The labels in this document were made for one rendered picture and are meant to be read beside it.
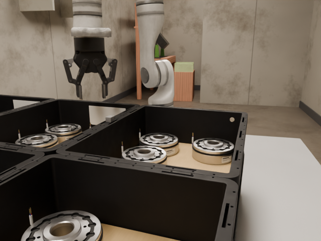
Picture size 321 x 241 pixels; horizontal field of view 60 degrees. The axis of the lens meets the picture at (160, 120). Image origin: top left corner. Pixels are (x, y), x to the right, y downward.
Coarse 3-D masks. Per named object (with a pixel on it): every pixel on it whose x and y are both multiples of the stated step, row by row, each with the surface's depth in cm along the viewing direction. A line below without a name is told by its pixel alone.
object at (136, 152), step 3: (135, 150) 64; (138, 150) 64; (141, 150) 64; (144, 150) 65; (147, 150) 64; (150, 150) 64; (153, 150) 64; (135, 153) 62; (138, 153) 62; (147, 153) 62; (150, 153) 62; (153, 153) 62; (138, 156) 61; (141, 156) 61; (144, 156) 61; (147, 156) 61; (150, 156) 61
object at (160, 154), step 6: (126, 150) 65; (132, 150) 66; (156, 150) 65; (162, 150) 65; (126, 156) 62; (132, 156) 61; (156, 156) 62; (162, 156) 61; (150, 162) 59; (156, 162) 59
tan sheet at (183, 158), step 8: (184, 144) 78; (184, 152) 72; (168, 160) 67; (176, 160) 67; (184, 160) 67; (192, 160) 67; (200, 168) 63; (208, 168) 63; (216, 168) 63; (224, 168) 63
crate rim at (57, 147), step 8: (40, 104) 82; (104, 104) 85; (112, 104) 84; (120, 104) 83; (128, 104) 82; (136, 104) 82; (8, 112) 72; (16, 112) 74; (96, 128) 59; (80, 136) 54; (0, 144) 49; (8, 144) 49; (16, 144) 49; (64, 144) 49; (48, 152) 46
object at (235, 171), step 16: (128, 112) 72; (208, 112) 75; (224, 112) 74; (240, 112) 72; (240, 128) 59; (240, 144) 49; (112, 160) 42; (128, 160) 42; (240, 160) 42; (224, 176) 37; (240, 176) 42
